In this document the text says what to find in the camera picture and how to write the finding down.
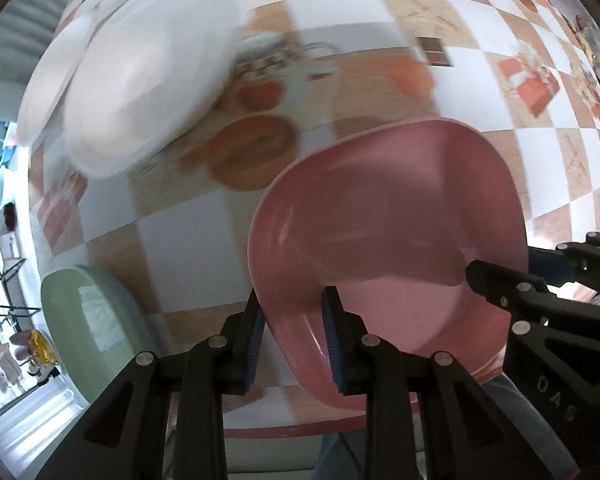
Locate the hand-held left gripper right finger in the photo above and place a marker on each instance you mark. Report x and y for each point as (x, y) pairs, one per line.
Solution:
(332, 355)

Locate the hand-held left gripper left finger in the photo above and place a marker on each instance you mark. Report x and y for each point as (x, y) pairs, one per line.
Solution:
(255, 355)

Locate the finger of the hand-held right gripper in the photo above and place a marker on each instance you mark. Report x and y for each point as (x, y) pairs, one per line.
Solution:
(495, 282)
(547, 265)

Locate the pink square plate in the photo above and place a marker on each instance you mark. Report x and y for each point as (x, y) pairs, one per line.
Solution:
(380, 210)

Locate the white plate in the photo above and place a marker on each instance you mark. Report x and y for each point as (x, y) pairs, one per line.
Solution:
(145, 85)
(45, 85)

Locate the green plate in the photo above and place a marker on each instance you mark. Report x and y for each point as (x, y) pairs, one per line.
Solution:
(80, 320)

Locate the yellow container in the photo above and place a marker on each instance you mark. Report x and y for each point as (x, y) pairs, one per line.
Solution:
(42, 349)

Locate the white curtain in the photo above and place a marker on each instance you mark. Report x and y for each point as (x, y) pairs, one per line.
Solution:
(40, 417)

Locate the lilac object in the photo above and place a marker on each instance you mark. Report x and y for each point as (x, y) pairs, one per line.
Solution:
(20, 342)

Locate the black metal rack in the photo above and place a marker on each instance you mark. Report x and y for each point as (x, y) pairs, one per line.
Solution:
(5, 290)

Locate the dark red object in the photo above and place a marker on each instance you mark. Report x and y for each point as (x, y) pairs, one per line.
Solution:
(10, 217)

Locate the printed checkered tablecloth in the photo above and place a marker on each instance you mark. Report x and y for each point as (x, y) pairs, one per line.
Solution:
(355, 15)

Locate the grey curtain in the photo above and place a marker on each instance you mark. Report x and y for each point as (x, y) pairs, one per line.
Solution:
(35, 15)

